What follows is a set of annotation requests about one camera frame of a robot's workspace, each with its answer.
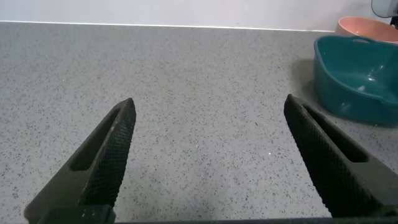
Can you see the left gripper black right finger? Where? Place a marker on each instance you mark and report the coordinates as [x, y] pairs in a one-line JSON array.
[[335, 168]]

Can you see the pink bowl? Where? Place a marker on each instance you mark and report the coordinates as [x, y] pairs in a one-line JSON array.
[[367, 29]]

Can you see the teal square plastic basin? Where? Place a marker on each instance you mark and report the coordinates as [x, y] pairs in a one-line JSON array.
[[348, 74]]

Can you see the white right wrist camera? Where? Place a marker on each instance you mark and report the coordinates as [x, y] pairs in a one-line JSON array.
[[384, 7]]

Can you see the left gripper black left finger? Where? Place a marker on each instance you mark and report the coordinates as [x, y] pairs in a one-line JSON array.
[[99, 168]]

